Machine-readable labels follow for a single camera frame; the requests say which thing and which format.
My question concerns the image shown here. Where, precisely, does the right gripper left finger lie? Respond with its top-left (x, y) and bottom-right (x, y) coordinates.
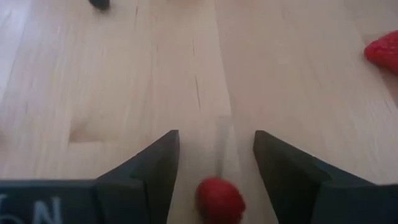
top-left (95, 129), bottom-right (181, 224)

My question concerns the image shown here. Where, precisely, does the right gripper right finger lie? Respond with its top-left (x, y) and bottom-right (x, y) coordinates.
top-left (252, 129), bottom-right (377, 224)

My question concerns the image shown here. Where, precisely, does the red cherry with stem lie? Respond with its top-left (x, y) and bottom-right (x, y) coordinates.
top-left (195, 116), bottom-right (246, 224)

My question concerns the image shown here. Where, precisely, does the red strawberry without leaves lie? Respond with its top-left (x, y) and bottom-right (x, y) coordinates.
top-left (363, 30), bottom-right (398, 75)

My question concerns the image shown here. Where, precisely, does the small dark blueberry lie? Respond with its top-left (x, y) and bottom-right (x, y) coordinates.
top-left (88, 0), bottom-right (111, 10)

